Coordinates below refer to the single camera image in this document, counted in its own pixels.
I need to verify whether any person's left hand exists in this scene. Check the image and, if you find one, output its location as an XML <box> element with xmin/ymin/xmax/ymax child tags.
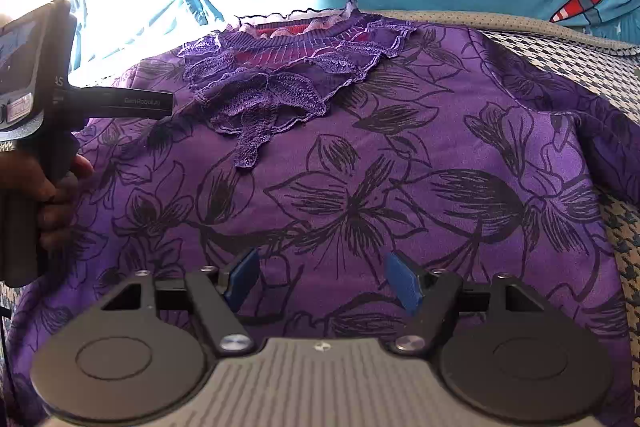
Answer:
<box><xmin>0</xmin><ymin>147</ymin><xmax>94</xmax><ymax>259</ymax></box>

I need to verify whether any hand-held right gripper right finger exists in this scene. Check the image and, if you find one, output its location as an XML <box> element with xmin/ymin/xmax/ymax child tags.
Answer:
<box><xmin>384</xmin><ymin>251</ymin><xmax>545</xmax><ymax>354</ymax></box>

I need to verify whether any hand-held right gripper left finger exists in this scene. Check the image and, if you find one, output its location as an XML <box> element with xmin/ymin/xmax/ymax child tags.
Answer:
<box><xmin>100</xmin><ymin>249</ymin><xmax>262</xmax><ymax>356</ymax></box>

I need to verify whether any blue houndstooth sofa cushion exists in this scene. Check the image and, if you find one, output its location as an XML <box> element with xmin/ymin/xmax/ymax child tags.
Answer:
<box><xmin>360</xmin><ymin>9</ymin><xmax>640</xmax><ymax>360</ymax></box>

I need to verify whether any purple floral blouse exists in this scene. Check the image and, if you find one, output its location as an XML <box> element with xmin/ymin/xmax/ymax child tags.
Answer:
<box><xmin>0</xmin><ymin>0</ymin><xmax>640</xmax><ymax>427</ymax></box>

